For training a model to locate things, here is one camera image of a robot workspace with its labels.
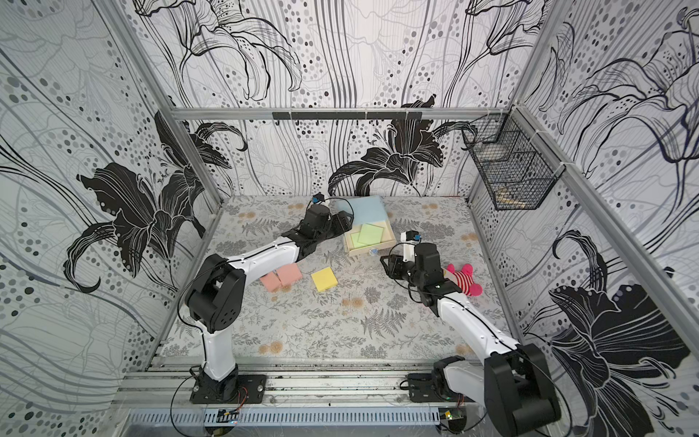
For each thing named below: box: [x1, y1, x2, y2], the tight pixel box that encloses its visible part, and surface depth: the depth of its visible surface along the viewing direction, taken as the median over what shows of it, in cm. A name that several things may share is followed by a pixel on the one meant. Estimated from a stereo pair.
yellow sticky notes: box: [311, 266, 338, 293], surface depth 95 cm
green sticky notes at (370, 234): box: [357, 223, 385, 245], surface depth 95 cm
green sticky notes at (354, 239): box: [350, 231, 367, 249], surface depth 92 cm
